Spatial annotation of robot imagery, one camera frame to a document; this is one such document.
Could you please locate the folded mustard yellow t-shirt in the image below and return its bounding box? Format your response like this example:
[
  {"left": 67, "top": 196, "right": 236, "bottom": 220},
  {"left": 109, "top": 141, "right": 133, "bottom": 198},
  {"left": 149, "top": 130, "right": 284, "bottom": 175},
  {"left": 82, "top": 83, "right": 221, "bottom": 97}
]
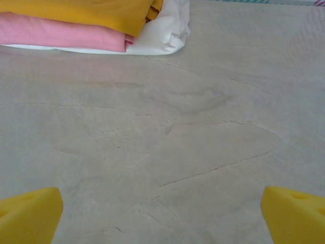
[{"left": 0, "top": 0, "right": 164, "bottom": 38}]

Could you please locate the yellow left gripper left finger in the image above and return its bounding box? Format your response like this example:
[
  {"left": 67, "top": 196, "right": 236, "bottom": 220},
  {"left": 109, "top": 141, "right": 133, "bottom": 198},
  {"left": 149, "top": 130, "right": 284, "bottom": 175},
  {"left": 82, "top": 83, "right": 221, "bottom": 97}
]
[{"left": 0, "top": 187, "right": 63, "bottom": 244}]

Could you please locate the folded white t-shirt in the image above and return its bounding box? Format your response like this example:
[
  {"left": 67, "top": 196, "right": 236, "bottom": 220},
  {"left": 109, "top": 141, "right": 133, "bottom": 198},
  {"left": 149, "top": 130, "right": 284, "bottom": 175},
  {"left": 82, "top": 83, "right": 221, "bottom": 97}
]
[{"left": 0, "top": 0, "right": 191, "bottom": 56}]

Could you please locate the folded pink t-shirt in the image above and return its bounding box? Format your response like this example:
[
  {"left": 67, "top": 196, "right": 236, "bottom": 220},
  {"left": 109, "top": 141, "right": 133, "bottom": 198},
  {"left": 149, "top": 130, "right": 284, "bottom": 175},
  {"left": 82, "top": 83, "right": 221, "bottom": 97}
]
[{"left": 0, "top": 12, "right": 135, "bottom": 53}]

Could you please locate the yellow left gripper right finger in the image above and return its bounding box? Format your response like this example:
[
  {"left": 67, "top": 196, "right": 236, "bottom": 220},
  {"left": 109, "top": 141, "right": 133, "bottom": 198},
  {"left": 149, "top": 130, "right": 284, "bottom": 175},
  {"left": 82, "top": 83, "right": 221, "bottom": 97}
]
[{"left": 261, "top": 186, "right": 325, "bottom": 244}]

